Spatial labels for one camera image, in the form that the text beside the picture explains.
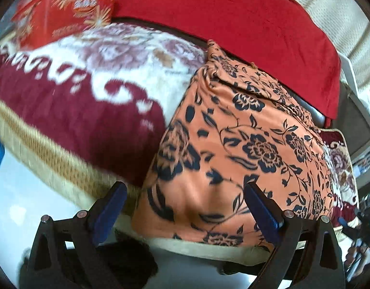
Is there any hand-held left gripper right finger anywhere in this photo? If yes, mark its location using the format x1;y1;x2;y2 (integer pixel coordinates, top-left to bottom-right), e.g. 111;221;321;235
244;182;346;289

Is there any red velvet cushion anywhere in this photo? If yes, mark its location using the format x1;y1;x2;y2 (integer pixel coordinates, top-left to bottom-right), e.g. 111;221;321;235
111;0;342;121

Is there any red gold-printed pillow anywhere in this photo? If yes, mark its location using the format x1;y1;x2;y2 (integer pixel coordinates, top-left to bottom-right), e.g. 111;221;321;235
12;0;122;50

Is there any orange floral garment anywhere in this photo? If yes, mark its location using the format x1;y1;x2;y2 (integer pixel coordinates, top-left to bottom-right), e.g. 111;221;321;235
131;39;339;253

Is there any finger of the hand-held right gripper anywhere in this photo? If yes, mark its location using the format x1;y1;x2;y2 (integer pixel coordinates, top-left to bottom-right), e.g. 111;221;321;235
338;217;358;239

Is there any maroon white floral blanket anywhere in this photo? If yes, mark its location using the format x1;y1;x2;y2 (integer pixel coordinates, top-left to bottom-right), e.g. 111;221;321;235
0;22;362;262

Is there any grey furniture frame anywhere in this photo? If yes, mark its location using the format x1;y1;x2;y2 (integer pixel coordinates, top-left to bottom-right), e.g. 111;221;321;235
338;84;370;163

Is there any dark fuzzy cloth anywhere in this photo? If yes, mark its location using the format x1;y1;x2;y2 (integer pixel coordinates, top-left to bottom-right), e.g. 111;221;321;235
94;229;160;289

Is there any cream patterned curtain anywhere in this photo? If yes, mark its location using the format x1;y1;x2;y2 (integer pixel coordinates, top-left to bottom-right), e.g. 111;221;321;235
254;0;370;88

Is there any person's right hand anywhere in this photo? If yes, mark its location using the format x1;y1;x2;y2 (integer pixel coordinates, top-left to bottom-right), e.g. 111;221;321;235
345;245;358;274

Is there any white plastic frame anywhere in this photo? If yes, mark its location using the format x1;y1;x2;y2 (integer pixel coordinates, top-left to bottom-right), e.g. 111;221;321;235
338;53;361;97

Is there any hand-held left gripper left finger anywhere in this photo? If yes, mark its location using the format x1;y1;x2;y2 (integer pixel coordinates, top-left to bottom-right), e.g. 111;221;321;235
19;182;127;289

